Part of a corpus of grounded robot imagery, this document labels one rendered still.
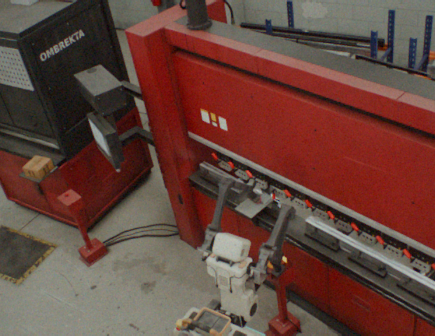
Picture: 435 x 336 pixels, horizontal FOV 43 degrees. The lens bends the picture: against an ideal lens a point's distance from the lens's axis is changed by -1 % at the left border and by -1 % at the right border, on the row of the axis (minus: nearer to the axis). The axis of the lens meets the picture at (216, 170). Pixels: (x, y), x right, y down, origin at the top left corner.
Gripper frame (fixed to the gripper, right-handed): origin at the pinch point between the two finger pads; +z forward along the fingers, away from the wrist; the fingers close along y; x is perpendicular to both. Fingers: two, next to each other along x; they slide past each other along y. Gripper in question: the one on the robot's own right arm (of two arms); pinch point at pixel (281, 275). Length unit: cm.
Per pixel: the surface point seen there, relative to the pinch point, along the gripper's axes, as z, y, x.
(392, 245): -36, 54, -64
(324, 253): -7.5, 32.1, -16.7
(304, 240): -7.2, 30.9, 3.3
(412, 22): 112, 406, 197
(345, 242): -14, 46, -26
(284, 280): -1.1, -1.8, -5.2
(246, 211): -22, 18, 50
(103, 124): -86, -16, 171
